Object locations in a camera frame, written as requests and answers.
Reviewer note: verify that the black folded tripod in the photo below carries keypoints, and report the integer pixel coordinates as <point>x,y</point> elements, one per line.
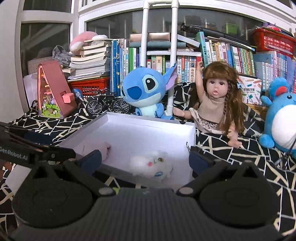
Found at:
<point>198,29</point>

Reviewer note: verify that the blue alien plush toy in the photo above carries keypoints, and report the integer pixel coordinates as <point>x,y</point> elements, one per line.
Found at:
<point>143,92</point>

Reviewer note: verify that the brown-haired baby doll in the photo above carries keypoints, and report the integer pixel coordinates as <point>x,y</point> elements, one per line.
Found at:
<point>215,95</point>

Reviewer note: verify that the white pipe frame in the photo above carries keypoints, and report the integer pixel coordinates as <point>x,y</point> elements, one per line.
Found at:
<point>171,69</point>

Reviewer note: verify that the red plastic crate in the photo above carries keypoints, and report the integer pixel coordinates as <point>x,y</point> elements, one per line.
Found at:
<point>92,84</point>

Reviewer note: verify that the grey crumpled cloth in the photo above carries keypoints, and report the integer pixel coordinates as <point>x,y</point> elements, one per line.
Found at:
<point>61,55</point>

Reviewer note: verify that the white fluffy plush toy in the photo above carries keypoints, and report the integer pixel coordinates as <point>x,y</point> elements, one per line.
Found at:
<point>148,163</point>

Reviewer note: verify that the round blue mouse plush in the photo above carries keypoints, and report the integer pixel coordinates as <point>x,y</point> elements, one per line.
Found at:
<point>282,122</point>

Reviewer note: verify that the row of upright books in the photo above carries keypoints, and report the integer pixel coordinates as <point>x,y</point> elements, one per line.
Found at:
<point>231,55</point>

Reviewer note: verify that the pink and white plush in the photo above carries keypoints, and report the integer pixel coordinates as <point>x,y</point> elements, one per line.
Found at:
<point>81,39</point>

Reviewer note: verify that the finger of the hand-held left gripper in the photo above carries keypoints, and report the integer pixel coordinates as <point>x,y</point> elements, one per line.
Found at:
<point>55,153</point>
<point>38,138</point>

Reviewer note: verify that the stack of paperback books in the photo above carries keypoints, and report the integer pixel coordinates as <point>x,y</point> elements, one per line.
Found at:
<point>90,62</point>

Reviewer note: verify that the illustrated cardboard box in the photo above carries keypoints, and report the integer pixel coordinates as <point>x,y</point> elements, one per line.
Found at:
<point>251,90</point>

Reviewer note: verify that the black patterned blanket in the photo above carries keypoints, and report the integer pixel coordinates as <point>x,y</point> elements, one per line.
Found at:
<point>231,148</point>

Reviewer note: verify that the white cardboard box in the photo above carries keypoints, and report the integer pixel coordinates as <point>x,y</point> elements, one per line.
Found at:
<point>143,134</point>

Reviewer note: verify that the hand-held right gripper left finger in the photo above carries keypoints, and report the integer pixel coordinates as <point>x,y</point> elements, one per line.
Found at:
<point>90,160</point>

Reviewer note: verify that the red plastic basket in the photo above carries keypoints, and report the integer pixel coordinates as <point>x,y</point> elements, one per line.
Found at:
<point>272,42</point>

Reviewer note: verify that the bronze flat box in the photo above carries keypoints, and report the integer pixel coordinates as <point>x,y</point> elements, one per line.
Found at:
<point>150,37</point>

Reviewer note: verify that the pink plush toy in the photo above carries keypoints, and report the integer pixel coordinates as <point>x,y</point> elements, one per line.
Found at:
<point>99,147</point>

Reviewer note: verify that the black miniature bicycle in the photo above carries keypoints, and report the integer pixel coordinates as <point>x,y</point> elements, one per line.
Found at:
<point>110,102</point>

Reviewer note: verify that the pink triangular miniature house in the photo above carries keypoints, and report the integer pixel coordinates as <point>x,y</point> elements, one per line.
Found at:
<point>60,88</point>

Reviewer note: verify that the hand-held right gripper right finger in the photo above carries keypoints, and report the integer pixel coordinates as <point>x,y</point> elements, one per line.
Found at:
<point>197,161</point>

